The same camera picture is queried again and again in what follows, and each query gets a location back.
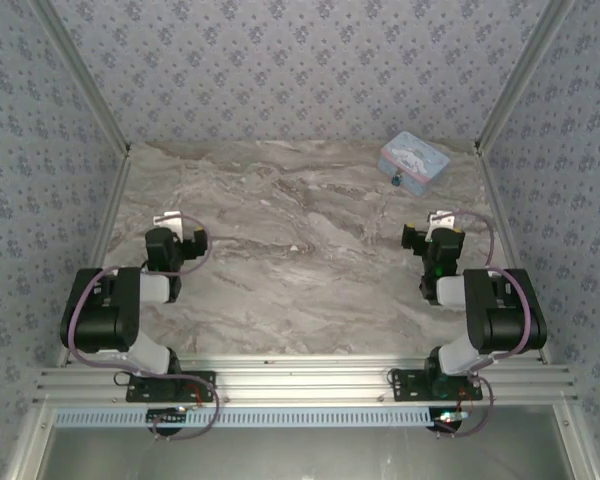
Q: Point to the blue cartoon tin box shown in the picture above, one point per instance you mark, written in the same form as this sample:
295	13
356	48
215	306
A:
415	160

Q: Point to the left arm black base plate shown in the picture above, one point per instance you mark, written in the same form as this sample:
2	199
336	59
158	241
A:
205	382

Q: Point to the grey metal sheet panel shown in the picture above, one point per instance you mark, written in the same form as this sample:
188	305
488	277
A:
300	455

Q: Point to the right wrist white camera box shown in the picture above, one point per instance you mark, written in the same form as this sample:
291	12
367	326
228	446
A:
442	218

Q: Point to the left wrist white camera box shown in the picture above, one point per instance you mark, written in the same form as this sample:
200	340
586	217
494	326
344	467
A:
172	222

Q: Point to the aluminium table side rail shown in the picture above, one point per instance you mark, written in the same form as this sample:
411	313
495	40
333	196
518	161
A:
497	205
112	205

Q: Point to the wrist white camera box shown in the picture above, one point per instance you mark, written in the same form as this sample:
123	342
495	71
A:
442	218
172	222

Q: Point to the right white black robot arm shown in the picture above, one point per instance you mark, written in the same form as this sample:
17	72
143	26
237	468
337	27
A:
505	320

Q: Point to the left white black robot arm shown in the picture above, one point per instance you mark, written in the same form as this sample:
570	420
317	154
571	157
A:
100	320

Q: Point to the aluminium frame post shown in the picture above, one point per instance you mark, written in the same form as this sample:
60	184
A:
86	75
518	75

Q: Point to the aluminium mounting beam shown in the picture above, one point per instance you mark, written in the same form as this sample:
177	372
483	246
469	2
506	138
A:
300	380

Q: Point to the black circuit board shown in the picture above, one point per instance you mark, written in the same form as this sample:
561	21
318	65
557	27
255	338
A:
450	419
165	416

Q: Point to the aluminium lower frame bar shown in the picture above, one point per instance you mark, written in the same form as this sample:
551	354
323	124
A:
575	445
32	445

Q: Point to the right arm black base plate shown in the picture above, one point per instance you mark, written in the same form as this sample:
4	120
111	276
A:
405	385

